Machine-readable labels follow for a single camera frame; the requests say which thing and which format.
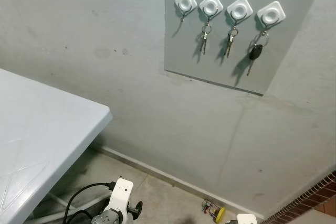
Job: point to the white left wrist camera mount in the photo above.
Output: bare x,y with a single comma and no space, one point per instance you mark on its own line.
122,192

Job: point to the white square wall hook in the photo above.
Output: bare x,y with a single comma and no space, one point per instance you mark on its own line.
211,6
239,10
271,14
186,1

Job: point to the white plastic table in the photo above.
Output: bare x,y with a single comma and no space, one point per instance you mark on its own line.
42,129

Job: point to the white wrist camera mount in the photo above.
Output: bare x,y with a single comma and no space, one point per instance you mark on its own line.
122,192
247,219

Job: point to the small colourful floor object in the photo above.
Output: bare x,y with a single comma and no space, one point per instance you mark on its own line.
216,213

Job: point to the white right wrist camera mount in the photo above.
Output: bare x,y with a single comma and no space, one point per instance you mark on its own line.
247,219

